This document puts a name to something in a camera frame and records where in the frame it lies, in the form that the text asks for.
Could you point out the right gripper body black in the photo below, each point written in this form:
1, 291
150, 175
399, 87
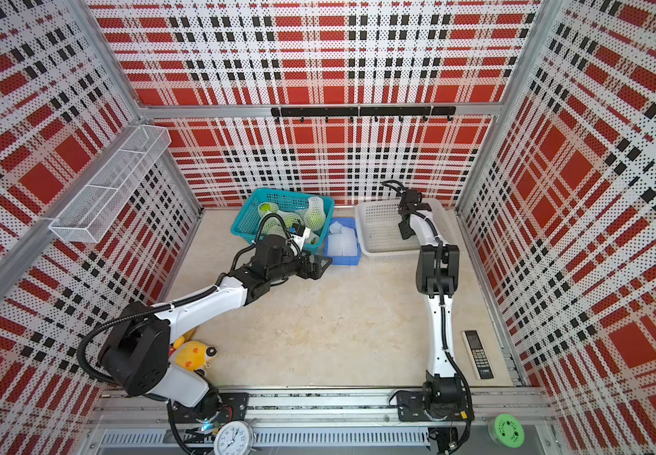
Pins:
406, 231

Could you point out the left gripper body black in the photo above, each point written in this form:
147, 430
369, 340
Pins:
301, 270

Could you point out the green custard apple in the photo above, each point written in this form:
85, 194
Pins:
315, 220

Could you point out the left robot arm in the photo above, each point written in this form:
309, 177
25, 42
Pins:
132, 351

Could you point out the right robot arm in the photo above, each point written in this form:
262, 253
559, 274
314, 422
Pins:
446, 393

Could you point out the stack of white foam nets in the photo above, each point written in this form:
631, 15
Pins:
342, 241

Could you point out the sleeved custard apple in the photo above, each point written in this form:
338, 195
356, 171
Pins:
266, 208
291, 219

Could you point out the blue plastic tray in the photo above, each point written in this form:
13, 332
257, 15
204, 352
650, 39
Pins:
350, 261

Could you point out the white plastic basket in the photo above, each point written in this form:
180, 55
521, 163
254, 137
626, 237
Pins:
377, 227

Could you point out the teal plastic basket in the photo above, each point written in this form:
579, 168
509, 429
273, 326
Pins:
248, 223

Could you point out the yellow plush toy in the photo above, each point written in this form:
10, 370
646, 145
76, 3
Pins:
191, 354

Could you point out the white remote control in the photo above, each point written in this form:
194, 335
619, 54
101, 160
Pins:
478, 356

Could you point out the round pressure gauge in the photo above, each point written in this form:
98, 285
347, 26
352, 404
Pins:
235, 438

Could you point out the green tape spool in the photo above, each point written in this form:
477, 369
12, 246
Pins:
505, 430

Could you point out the black hook rail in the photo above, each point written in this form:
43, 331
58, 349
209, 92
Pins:
363, 111

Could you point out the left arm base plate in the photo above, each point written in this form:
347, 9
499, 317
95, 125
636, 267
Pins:
215, 408

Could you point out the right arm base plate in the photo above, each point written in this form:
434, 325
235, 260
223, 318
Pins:
418, 406

